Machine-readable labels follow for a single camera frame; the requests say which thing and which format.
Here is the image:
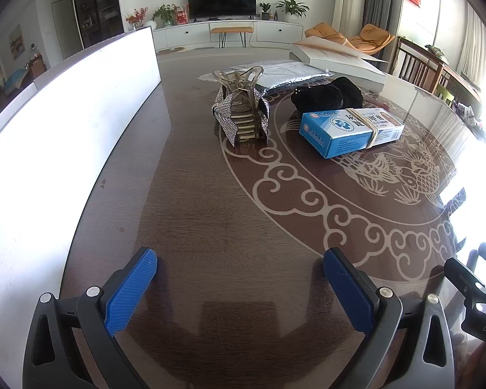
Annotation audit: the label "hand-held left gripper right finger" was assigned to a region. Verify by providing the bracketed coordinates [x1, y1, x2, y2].
[322, 247, 456, 389]

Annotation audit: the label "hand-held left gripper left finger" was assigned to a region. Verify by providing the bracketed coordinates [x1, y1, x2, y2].
[22, 246, 158, 389]

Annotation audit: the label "blue medicine box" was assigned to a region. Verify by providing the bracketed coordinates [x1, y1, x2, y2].
[299, 107, 405, 159]

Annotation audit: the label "black knit cloth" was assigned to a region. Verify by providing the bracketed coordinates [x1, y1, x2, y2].
[332, 77, 364, 109]
[291, 83, 345, 112]

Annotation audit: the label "rhinestone hair claw clip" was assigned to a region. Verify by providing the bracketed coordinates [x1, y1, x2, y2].
[211, 66, 273, 147]

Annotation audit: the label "silver plastic bag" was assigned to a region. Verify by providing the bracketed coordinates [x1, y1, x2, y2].
[198, 60, 333, 97]

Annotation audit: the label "clutter of small items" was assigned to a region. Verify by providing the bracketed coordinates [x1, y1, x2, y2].
[454, 101, 486, 142]

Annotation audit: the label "large white panel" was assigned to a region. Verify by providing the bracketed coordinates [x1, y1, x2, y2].
[0, 26, 163, 389]

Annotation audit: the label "tan rubber band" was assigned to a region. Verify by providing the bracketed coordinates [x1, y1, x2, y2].
[345, 108, 385, 149]

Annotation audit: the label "wooden side table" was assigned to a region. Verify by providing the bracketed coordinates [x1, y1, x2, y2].
[429, 44, 484, 106]

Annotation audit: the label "white curtain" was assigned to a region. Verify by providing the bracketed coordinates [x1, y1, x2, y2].
[457, 12, 486, 86]

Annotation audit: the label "wooden chair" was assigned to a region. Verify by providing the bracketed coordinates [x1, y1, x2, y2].
[395, 36, 448, 90]

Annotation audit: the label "white flat cardboard box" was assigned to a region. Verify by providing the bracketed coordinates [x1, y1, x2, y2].
[289, 36, 389, 90]

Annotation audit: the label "blue checkered cloth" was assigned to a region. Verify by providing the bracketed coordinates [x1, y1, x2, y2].
[2, 68, 27, 94]

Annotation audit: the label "orange rocking chair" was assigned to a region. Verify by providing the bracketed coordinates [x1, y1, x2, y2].
[305, 22, 395, 55]

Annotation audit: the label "white television cabinet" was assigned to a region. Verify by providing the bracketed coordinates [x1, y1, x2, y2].
[152, 18, 308, 51]

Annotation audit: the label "white door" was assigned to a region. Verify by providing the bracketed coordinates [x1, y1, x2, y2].
[51, 0, 84, 59]

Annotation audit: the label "red flowers in vase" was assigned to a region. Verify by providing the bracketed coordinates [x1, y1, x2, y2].
[125, 7, 148, 31]

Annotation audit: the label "green leafy potted plant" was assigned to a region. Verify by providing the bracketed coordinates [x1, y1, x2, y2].
[153, 4, 179, 28]

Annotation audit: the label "orange bench stool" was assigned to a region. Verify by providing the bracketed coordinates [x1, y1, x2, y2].
[210, 26, 254, 48]

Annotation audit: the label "large potted plant white pot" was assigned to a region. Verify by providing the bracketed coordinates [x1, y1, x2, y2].
[275, 0, 309, 23]

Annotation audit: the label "dark glass display cabinet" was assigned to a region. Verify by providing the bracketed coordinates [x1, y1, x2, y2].
[70, 0, 120, 49]

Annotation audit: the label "black television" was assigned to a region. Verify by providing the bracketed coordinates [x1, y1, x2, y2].
[187, 0, 257, 20]

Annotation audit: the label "framed wall picture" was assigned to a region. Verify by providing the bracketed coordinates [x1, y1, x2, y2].
[9, 24, 24, 51]

